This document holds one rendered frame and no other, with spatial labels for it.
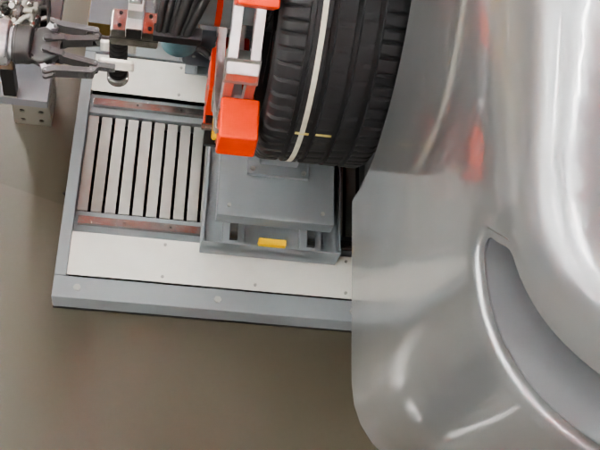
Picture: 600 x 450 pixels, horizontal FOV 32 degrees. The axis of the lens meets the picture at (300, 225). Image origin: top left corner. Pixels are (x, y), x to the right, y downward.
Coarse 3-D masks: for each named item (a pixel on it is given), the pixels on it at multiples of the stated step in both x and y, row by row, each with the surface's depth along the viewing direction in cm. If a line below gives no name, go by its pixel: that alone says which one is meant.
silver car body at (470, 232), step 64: (448, 0) 151; (512, 0) 126; (576, 0) 119; (448, 64) 148; (512, 64) 124; (576, 64) 117; (384, 128) 186; (448, 128) 144; (512, 128) 121; (576, 128) 115; (384, 192) 181; (448, 192) 141; (512, 192) 118; (576, 192) 113; (384, 256) 176; (448, 256) 139; (512, 256) 130; (576, 256) 112; (384, 320) 172; (448, 320) 138; (512, 320) 128; (576, 320) 113; (384, 384) 170; (448, 384) 143; (512, 384) 127; (576, 384) 129; (384, 448) 184; (448, 448) 152; (512, 448) 138; (576, 448) 129
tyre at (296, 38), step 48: (288, 0) 184; (336, 0) 186; (384, 0) 187; (288, 48) 187; (336, 48) 188; (384, 48) 188; (288, 96) 193; (336, 96) 193; (384, 96) 194; (288, 144) 206; (336, 144) 203
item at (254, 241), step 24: (216, 168) 277; (336, 168) 283; (216, 192) 274; (336, 192) 280; (336, 216) 277; (216, 240) 266; (240, 240) 267; (264, 240) 267; (288, 240) 271; (312, 240) 269; (336, 240) 274
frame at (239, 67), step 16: (240, 16) 190; (256, 16) 190; (224, 32) 238; (240, 32) 191; (256, 32) 191; (224, 48) 236; (240, 48) 237; (256, 48) 192; (224, 64) 195; (240, 64) 193; (256, 64) 193; (224, 80) 195; (240, 80) 195; (256, 80) 195; (240, 96) 230
